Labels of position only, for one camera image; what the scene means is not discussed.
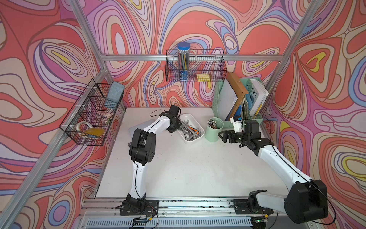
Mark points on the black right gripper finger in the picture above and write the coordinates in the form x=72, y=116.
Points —
x=224, y=137
x=223, y=133

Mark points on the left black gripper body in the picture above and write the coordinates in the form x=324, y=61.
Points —
x=176, y=125

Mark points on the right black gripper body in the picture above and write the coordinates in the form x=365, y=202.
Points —
x=241, y=137

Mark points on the white plastic storage box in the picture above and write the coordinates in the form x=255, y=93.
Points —
x=187, y=136

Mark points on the orange handled adjustable wrench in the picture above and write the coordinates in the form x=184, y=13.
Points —
x=190, y=128

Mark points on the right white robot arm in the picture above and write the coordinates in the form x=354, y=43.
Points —
x=306, y=199

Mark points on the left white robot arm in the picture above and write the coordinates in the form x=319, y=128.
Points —
x=142, y=151

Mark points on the translucent box lid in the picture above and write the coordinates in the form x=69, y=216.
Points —
x=140, y=126

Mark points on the green ceramic pen cup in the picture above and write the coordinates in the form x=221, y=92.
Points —
x=214, y=127

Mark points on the green plastic file organizer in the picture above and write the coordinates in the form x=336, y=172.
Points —
x=224, y=99

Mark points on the white book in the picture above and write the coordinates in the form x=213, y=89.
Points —
x=258, y=96

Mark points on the yellow sticky notes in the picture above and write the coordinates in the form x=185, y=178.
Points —
x=203, y=77

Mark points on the orange brown folder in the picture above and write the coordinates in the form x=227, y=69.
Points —
x=238, y=87

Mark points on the grey blue sponge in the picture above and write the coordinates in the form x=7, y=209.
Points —
x=115, y=92

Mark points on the blue capped pencil tube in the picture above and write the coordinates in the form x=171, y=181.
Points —
x=183, y=50

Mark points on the yellow cloth pad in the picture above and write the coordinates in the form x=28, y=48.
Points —
x=93, y=133

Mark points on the clear tape roll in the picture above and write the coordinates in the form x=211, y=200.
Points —
x=83, y=126

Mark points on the black wire wall basket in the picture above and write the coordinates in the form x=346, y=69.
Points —
x=209, y=61

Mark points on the black wire side basket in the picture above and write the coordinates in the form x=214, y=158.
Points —
x=93, y=107

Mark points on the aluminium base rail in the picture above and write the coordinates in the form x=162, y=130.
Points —
x=182, y=213

